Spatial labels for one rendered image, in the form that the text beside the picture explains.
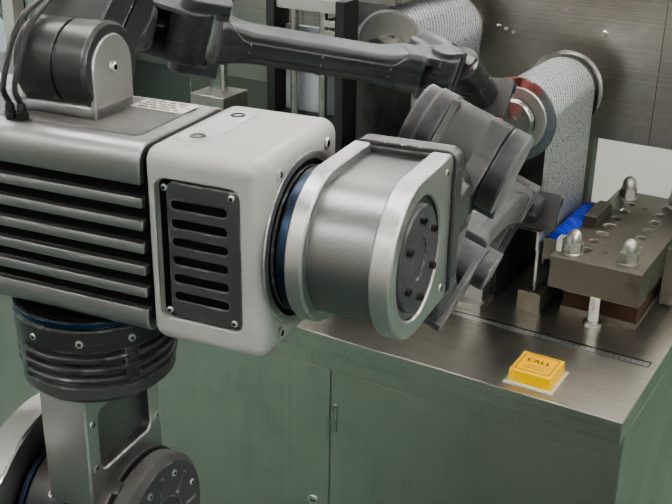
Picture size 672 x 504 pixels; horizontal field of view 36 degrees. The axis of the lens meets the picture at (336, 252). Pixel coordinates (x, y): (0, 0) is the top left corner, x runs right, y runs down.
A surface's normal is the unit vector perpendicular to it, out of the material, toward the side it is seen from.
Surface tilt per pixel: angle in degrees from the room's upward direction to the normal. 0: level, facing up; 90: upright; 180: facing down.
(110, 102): 90
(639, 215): 0
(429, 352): 0
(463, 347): 0
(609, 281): 90
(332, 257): 79
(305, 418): 90
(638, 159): 90
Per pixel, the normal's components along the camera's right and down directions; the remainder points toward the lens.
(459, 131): -0.11, -0.19
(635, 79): -0.51, 0.33
